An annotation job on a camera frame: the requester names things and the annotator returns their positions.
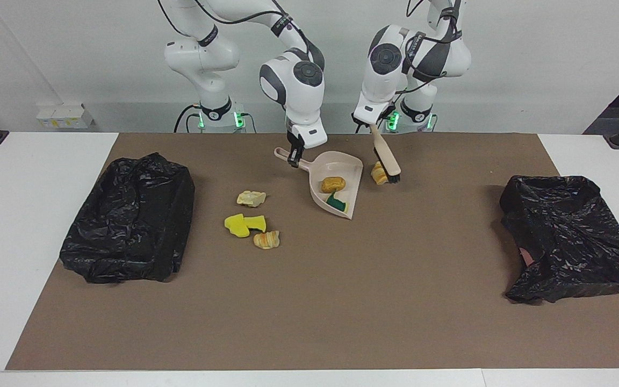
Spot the beige hand brush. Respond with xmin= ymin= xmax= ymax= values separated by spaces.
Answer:
xmin=370 ymin=124 xmax=402 ymax=183

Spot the beige plastic dustpan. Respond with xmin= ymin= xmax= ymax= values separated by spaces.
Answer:
xmin=274 ymin=147 xmax=364 ymax=220

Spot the striped toy croissant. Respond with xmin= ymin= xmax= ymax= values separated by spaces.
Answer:
xmin=370 ymin=161 xmax=391 ymax=185
xmin=253 ymin=231 xmax=280 ymax=250

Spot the pale bread chunk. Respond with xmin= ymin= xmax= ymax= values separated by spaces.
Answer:
xmin=236 ymin=190 xmax=267 ymax=208

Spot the black trash bag bin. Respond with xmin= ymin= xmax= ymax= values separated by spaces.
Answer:
xmin=60 ymin=153 xmax=196 ymax=284

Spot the black bag over pink bin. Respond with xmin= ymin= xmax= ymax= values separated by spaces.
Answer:
xmin=499 ymin=175 xmax=619 ymax=305

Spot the brown table mat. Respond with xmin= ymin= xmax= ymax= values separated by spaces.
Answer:
xmin=6 ymin=133 xmax=619 ymax=370

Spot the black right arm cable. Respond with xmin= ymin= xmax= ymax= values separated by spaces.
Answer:
xmin=156 ymin=0 xmax=310 ymax=54

